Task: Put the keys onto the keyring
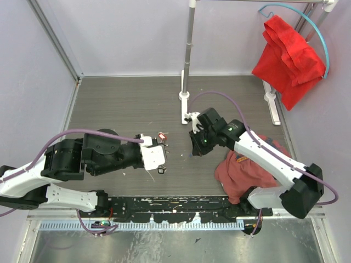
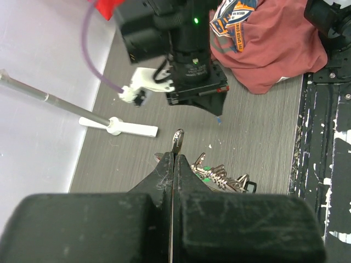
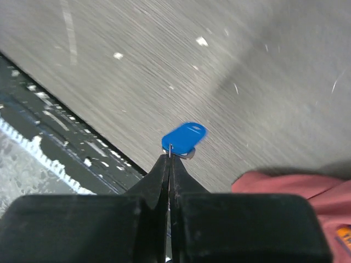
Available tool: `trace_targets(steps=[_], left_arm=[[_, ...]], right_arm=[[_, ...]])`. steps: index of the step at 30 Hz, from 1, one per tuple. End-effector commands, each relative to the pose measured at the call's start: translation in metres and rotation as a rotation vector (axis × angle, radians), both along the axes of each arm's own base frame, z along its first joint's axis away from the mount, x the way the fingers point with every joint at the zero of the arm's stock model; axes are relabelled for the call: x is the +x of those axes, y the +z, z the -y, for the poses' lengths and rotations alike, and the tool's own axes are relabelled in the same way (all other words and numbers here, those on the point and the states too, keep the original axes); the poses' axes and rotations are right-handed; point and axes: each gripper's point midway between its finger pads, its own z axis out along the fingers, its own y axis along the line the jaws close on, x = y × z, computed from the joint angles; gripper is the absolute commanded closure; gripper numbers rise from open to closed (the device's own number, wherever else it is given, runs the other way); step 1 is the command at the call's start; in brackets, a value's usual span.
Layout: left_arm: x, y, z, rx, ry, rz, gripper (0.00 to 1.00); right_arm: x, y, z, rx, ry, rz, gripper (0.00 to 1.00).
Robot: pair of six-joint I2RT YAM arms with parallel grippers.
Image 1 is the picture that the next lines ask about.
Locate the maroon printed t-shirt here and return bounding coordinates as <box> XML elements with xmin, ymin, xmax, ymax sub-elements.
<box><xmin>214</xmin><ymin>151</ymin><xmax>278</xmax><ymax>204</ymax></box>

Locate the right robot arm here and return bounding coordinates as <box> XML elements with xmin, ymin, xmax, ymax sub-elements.
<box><xmin>184</xmin><ymin>107</ymin><xmax>324</xmax><ymax>219</ymax></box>

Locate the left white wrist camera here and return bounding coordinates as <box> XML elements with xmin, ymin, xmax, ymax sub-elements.
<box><xmin>133</xmin><ymin>134</ymin><xmax>163</xmax><ymax>171</ymax></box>

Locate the black mounting plate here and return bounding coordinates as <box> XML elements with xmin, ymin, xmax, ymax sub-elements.
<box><xmin>80</xmin><ymin>196</ymin><xmax>273</xmax><ymax>224</ymax></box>

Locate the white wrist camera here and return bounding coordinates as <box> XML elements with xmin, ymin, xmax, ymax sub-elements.
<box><xmin>184</xmin><ymin>112</ymin><xmax>203</xmax><ymax>134</ymax></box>
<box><xmin>133</xmin><ymin>134</ymin><xmax>163</xmax><ymax>171</ymax></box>

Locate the aluminium corner profile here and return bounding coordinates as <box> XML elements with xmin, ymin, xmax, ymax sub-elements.
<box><xmin>27</xmin><ymin>1</ymin><xmax>83</xmax><ymax>82</ymax></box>

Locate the red cloth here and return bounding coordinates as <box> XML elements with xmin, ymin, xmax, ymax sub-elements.
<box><xmin>252</xmin><ymin>15</ymin><xmax>326</xmax><ymax>111</ymax></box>

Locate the white pole base foot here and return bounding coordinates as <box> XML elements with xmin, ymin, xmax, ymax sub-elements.
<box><xmin>178</xmin><ymin>70</ymin><xmax>190</xmax><ymax>125</ymax></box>

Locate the metal keyring with keys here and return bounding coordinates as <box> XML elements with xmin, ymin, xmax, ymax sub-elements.
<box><xmin>156</xmin><ymin>147</ymin><xmax>171</xmax><ymax>175</ymax></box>

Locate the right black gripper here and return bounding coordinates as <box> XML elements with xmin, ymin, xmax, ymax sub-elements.
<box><xmin>189</xmin><ymin>125</ymin><xmax>217</xmax><ymax>157</ymax></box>

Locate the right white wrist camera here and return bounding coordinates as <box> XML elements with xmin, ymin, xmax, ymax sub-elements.
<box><xmin>184</xmin><ymin>112</ymin><xmax>203</xmax><ymax>134</ymax></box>

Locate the blue clothes hanger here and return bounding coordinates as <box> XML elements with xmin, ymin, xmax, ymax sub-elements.
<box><xmin>258</xmin><ymin>3</ymin><xmax>330</xmax><ymax>79</ymax></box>

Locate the slotted cable duct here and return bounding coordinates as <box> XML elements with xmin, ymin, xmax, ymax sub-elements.
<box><xmin>38</xmin><ymin>220</ymin><xmax>245</xmax><ymax>231</ymax></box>

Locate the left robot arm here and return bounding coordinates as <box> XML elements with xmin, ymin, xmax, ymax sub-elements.
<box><xmin>1</xmin><ymin>129</ymin><xmax>167</xmax><ymax>217</ymax></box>

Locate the red tagged key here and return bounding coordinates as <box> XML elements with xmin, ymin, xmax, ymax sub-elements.
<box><xmin>158</xmin><ymin>132</ymin><xmax>167</xmax><ymax>143</ymax></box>

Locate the metal rack pole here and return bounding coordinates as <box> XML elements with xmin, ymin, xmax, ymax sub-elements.
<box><xmin>182</xmin><ymin>0</ymin><xmax>196</xmax><ymax>95</ymax></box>

